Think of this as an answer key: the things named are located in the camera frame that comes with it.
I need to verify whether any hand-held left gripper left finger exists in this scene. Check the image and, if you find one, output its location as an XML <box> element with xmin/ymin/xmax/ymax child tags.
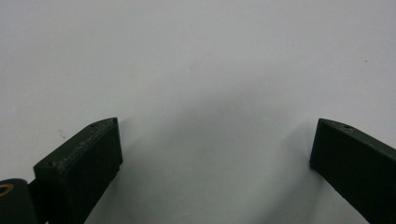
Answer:
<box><xmin>33</xmin><ymin>117</ymin><xmax>123</xmax><ymax>224</ymax></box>

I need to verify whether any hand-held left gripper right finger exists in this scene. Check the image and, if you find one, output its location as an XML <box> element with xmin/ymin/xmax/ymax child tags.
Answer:
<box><xmin>309</xmin><ymin>118</ymin><xmax>396</xmax><ymax>224</ymax></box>

